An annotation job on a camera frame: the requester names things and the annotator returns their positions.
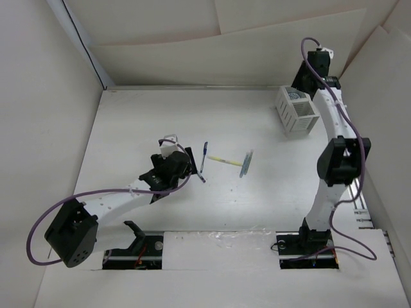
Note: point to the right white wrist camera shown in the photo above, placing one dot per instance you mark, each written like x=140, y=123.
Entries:
x=329, y=51

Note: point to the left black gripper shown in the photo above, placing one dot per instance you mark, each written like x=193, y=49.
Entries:
x=158, y=160

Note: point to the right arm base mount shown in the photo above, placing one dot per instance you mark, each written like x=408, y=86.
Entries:
x=305, y=249

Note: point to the blue gel pen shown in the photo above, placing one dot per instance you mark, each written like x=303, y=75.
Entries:
x=203, y=156

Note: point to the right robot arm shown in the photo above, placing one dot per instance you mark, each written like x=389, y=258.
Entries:
x=341, y=162

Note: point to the white two-compartment organizer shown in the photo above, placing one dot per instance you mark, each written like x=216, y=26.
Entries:
x=298, y=117

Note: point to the purple ink refill pen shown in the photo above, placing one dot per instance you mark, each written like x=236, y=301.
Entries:
x=201, y=178

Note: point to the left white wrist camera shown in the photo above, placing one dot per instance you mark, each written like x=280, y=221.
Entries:
x=169, y=145

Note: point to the yellow pen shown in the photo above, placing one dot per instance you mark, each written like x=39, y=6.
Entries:
x=225, y=161

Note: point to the clear light-blue pen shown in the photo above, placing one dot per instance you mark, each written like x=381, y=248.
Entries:
x=246, y=163

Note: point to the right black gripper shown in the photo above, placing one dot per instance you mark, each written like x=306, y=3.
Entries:
x=297, y=82

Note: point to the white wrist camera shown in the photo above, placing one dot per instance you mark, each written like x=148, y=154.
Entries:
x=169, y=145
x=329, y=51

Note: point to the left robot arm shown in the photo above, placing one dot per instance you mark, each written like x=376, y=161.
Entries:
x=77, y=229

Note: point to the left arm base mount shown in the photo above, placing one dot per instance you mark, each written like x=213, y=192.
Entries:
x=143, y=253

